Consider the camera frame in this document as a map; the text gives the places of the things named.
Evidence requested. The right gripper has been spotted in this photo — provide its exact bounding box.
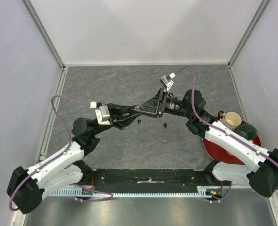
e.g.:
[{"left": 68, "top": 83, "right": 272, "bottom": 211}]
[{"left": 135, "top": 87, "right": 193, "bottom": 119}]

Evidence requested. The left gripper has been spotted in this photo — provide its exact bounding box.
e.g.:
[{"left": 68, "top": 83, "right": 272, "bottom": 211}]
[{"left": 91, "top": 102, "right": 143, "bottom": 137}]

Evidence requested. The slotted cable duct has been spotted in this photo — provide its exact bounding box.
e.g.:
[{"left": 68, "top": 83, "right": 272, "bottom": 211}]
[{"left": 49, "top": 186, "right": 212, "bottom": 198}]

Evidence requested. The dark green cup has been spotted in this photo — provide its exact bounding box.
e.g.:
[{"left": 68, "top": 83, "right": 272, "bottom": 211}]
[{"left": 236, "top": 123, "right": 258, "bottom": 140}]

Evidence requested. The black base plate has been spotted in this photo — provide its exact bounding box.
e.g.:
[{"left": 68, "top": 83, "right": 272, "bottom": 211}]
[{"left": 79, "top": 168, "right": 233, "bottom": 194}]

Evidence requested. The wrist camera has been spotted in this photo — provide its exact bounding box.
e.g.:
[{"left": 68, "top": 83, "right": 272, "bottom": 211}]
[
  {"left": 160, "top": 73, "right": 175, "bottom": 92},
  {"left": 95, "top": 105, "right": 111, "bottom": 125}
]

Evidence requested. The cream cup with handle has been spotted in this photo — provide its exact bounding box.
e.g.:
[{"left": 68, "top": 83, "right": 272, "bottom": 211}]
[{"left": 226, "top": 140, "right": 254, "bottom": 156}]

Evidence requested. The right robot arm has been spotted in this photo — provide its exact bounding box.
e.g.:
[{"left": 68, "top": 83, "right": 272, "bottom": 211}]
[{"left": 133, "top": 88, "right": 278, "bottom": 197}]

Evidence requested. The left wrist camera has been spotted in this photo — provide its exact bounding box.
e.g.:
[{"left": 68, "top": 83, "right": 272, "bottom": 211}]
[{"left": 95, "top": 105, "right": 111, "bottom": 125}]

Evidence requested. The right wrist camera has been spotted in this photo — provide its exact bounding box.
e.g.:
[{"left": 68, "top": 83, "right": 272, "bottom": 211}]
[{"left": 160, "top": 73, "right": 175, "bottom": 92}]

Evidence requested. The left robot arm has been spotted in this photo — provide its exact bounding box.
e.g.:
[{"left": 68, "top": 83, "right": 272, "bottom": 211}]
[{"left": 7, "top": 102, "right": 141, "bottom": 214}]

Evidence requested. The cream mug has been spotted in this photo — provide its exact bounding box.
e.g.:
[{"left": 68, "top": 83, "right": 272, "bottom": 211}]
[{"left": 218, "top": 111, "right": 242, "bottom": 130}]

